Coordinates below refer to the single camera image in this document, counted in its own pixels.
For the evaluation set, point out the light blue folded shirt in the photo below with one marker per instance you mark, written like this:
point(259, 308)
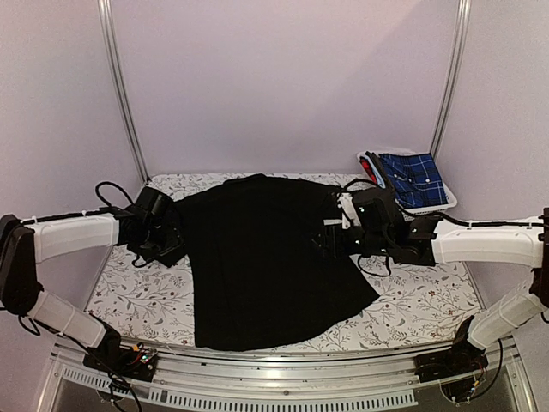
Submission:
point(375, 171)

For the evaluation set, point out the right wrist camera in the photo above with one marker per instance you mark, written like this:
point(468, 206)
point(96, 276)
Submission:
point(370, 209)

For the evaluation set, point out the aluminium front rail frame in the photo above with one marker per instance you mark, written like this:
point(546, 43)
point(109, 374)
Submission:
point(188, 379)

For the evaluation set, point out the black long sleeve shirt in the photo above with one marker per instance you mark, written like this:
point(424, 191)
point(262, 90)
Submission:
point(260, 281)

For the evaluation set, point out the aluminium corner post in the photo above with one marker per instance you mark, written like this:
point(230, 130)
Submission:
point(455, 63)
point(115, 67)

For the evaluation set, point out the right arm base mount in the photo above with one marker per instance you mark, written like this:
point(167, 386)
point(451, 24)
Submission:
point(462, 357)

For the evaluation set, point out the red black plaid shirt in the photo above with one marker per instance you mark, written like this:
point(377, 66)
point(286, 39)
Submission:
point(368, 169)

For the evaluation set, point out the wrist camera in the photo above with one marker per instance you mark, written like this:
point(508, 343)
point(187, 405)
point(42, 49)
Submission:
point(152, 204)
point(370, 209)

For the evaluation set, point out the blue plaid shirt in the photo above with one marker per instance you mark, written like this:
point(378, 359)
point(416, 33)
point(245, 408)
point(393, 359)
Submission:
point(418, 183)

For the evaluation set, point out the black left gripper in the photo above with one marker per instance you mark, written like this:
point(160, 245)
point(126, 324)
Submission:
point(173, 239)

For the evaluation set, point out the dark grey folded shirt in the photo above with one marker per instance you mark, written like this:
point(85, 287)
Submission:
point(387, 178)

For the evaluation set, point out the floral white tablecloth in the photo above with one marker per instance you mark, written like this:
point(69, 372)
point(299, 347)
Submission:
point(415, 304)

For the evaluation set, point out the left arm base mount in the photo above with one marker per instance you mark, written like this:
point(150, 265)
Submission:
point(136, 362)

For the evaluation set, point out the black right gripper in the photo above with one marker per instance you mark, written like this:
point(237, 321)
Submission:
point(330, 239)

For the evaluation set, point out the right aluminium corner post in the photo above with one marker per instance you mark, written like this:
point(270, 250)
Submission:
point(455, 63)

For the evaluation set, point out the white plastic laundry basket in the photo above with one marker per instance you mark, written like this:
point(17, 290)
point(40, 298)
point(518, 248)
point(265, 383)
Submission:
point(452, 201)

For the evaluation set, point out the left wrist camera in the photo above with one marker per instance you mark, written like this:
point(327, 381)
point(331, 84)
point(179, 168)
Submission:
point(152, 204)

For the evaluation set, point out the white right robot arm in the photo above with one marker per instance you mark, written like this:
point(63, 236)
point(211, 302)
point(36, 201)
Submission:
point(439, 239)

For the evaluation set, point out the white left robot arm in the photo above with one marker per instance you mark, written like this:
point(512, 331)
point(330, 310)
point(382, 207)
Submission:
point(25, 244)

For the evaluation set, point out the left aluminium corner post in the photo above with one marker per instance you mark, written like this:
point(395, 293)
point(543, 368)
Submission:
point(115, 67)

